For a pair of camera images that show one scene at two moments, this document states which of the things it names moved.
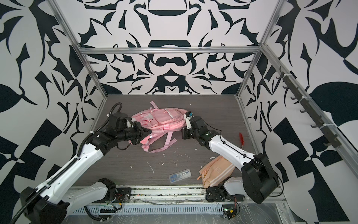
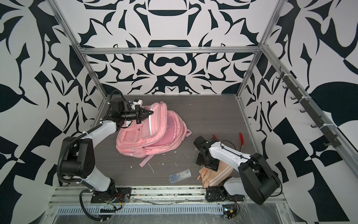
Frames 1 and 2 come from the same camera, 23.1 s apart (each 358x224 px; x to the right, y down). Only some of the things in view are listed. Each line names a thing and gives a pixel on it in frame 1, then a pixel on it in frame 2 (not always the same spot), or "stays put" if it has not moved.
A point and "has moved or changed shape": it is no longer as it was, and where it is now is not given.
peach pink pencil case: x=215 y=171 stays put
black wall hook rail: x=331 y=137 stays put
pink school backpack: x=163 y=122 has moved or changed shape
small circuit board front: x=229 y=211 stays put
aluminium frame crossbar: x=171 y=49 stays put
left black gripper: x=142 y=132 → x=140 y=112
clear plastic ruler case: x=179 y=175 stays put
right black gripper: x=184 y=130 → x=211 y=166
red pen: x=242 y=142 stays put
